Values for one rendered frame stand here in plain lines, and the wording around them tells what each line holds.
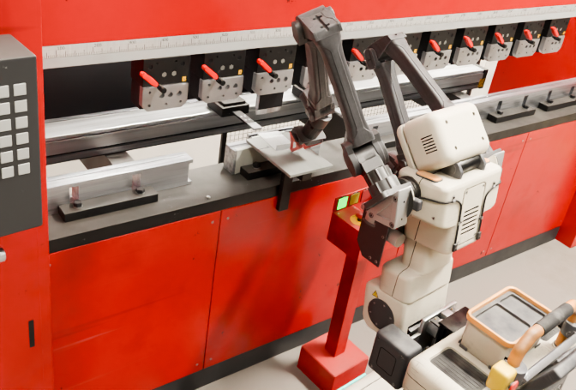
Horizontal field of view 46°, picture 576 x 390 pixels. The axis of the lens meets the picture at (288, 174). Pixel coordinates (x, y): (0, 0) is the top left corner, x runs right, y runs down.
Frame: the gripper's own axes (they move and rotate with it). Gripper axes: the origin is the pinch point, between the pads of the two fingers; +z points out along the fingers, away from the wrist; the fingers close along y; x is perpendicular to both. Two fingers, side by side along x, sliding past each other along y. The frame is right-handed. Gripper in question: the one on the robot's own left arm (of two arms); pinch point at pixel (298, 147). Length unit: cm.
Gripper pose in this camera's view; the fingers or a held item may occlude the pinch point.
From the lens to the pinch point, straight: 227.6
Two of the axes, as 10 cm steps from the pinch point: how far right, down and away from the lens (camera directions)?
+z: -4.0, 5.2, 7.6
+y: -8.1, 2.0, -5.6
